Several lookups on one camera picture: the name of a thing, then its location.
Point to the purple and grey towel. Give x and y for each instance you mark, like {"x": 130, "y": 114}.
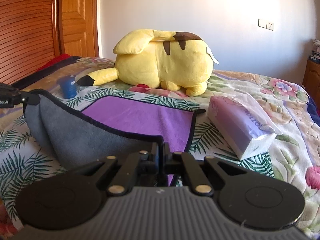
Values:
{"x": 109, "y": 126}

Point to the wooden wardrobe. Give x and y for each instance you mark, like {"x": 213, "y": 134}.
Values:
{"x": 33, "y": 32}

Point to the yellow pikachu plush toy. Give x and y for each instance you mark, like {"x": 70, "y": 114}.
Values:
{"x": 168, "y": 59}

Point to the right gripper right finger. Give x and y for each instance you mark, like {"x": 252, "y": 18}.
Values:
{"x": 183, "y": 165}

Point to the palm leaf print cloth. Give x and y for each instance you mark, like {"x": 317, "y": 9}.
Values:
{"x": 23, "y": 161}

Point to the red and dark blanket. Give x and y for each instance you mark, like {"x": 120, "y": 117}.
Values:
{"x": 47, "y": 69}

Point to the pink tissue pack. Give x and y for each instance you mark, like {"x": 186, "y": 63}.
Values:
{"x": 243, "y": 123}

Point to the blue plastic cup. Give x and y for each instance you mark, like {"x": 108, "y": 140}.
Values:
{"x": 68, "y": 86}

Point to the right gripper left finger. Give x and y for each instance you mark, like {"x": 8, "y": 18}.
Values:
{"x": 142, "y": 163}

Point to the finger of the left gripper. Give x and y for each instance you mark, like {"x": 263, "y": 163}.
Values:
{"x": 29, "y": 98}

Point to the wooden side cabinet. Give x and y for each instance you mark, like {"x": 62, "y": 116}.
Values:
{"x": 311, "y": 80}

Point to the floral bed blanket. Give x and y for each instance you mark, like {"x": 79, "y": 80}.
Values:
{"x": 294, "y": 154}

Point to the white wall switch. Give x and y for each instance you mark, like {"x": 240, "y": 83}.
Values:
{"x": 265, "y": 24}

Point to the clutter pile on cabinet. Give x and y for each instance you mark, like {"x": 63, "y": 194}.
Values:
{"x": 315, "y": 53}

